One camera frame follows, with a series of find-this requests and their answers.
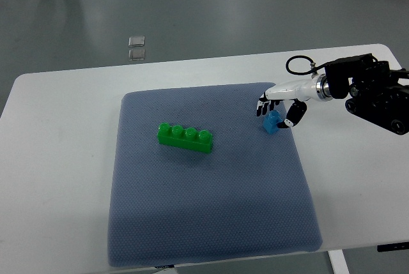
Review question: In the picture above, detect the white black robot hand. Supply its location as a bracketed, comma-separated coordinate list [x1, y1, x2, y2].
[256, 74, 332, 128]

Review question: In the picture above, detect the small blue block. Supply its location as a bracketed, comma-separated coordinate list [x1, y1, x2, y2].
[263, 110, 282, 134]

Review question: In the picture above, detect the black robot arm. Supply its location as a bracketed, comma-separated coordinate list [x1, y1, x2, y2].
[324, 54, 408, 135]

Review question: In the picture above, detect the long green block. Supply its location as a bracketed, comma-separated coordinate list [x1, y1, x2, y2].
[157, 123, 213, 153]

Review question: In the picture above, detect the blue grey foam mat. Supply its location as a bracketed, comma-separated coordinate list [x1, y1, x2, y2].
[108, 82, 322, 267]

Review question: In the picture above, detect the white table leg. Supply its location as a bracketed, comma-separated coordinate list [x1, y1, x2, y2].
[328, 250, 350, 274]

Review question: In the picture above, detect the black table control panel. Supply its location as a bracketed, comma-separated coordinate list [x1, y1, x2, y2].
[377, 241, 409, 252]

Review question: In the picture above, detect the upper metal floor plate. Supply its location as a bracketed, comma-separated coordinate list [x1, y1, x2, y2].
[128, 36, 145, 47]

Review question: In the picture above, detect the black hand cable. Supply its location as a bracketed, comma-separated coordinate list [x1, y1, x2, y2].
[285, 55, 327, 79]

